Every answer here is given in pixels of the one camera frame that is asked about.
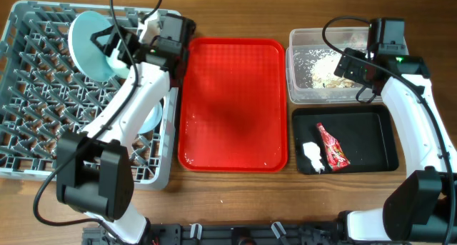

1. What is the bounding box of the light blue plate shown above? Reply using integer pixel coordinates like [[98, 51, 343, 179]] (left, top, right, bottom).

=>
[[68, 11, 114, 82]]

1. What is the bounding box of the red plastic tray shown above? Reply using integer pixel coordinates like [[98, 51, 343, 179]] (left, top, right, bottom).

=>
[[178, 37, 288, 173]]

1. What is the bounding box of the food leftovers rice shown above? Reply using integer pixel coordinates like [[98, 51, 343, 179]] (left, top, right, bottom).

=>
[[293, 49, 356, 89]]

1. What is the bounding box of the black plastic tray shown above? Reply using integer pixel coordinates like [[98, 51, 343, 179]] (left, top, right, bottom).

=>
[[291, 105, 399, 175]]

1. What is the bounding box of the white tissue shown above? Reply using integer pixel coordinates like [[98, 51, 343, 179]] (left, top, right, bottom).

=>
[[302, 141, 325, 174]]

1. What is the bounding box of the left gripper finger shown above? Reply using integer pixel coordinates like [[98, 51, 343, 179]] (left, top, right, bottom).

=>
[[91, 40, 111, 57], [90, 26, 114, 41]]

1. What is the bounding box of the clear plastic bin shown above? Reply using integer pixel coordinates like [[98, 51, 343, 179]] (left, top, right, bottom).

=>
[[286, 27, 368, 105]]

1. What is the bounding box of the red snack wrapper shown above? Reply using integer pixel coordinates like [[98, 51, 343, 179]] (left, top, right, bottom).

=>
[[316, 123, 351, 171]]

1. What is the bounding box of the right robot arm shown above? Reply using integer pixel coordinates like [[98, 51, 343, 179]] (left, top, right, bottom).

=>
[[335, 18, 456, 244]]

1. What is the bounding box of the green bowl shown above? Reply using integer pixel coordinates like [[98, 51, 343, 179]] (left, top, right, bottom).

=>
[[106, 49, 130, 79]]

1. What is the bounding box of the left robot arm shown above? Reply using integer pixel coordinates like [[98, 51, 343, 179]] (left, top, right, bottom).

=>
[[55, 11, 196, 244]]

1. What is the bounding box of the grey dishwasher rack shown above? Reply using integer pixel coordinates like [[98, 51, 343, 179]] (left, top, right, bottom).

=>
[[0, 0, 182, 191]]

